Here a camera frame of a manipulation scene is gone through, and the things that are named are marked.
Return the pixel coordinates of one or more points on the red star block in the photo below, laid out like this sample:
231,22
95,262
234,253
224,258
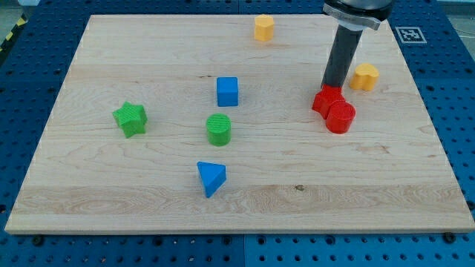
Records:
325,98

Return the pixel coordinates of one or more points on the green star block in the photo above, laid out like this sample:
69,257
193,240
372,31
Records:
131,119

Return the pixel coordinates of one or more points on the green cylinder block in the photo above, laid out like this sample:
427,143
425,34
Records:
218,127

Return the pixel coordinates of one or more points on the blue cube block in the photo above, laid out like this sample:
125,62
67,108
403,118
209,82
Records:
227,91

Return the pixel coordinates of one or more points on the blue triangle block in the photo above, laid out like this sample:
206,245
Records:
212,176

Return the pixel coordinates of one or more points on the wooden board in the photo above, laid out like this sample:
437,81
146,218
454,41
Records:
285,172

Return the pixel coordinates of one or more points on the red cylinder block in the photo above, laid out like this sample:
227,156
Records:
340,117

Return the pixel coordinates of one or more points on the yellow hexagon block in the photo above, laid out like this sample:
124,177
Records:
264,28

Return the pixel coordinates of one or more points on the yellow heart block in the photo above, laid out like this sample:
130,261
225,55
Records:
365,77

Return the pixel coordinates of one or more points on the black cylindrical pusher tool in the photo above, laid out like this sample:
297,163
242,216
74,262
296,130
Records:
341,55

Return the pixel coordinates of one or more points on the white fiducial marker tag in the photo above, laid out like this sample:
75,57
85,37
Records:
410,35

